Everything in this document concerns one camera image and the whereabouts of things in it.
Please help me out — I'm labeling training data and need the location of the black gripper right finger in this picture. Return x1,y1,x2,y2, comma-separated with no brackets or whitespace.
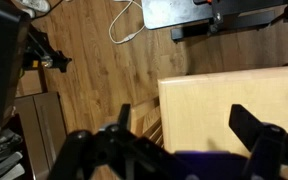
229,104,264,147

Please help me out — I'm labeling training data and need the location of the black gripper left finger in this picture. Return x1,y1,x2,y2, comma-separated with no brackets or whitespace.
118,104,131,129

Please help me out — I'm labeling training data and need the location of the brown cardboard box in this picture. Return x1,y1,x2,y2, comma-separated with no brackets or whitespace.
15,92,66,180

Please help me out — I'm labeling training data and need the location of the black tripod stand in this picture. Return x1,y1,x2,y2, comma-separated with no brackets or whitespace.
22,24,73,74

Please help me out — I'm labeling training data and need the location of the striped grey cloth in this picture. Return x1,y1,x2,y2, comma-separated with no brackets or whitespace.
0,127,25,180

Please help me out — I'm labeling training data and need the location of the white sneaker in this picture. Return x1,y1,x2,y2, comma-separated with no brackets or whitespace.
16,0,51,18

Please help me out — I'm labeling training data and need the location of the white power cable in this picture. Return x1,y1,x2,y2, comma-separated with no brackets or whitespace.
108,0,147,45

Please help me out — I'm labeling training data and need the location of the grey metal base plate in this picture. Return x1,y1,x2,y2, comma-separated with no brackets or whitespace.
141,0,288,30

